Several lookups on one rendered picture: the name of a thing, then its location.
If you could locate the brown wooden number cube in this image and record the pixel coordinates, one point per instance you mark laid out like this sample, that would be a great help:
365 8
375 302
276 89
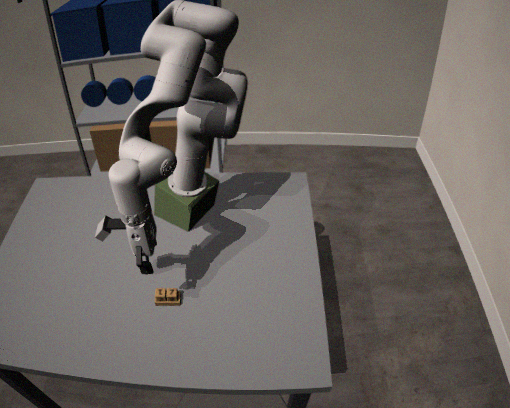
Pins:
160 294
172 294

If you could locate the shallow wooden tray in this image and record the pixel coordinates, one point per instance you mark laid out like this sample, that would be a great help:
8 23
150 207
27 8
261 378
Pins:
170 303

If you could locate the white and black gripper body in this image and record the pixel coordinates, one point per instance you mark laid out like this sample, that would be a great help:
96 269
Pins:
145 235

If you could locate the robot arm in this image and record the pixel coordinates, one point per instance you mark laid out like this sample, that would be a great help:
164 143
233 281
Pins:
188 59

